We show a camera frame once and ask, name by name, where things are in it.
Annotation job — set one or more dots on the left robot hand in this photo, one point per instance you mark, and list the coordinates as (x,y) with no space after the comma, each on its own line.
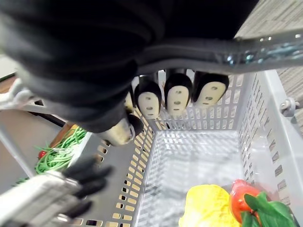
(42,198)

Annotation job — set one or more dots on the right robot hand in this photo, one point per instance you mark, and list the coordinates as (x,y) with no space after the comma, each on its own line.
(78,52)

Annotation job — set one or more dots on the grey plastic shopping basket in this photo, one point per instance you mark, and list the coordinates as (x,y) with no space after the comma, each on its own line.
(189,153)

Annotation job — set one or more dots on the yellow leafy vegetable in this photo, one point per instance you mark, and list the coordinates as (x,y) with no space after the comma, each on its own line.
(208,205)

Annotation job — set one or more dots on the green leafy vegetable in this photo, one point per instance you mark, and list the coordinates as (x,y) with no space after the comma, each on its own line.
(270,210)

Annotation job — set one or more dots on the small red cherry tomato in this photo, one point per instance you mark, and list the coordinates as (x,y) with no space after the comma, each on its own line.
(42,154)

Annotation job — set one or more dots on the green beans bunch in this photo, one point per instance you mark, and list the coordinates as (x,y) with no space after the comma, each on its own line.
(59,156)

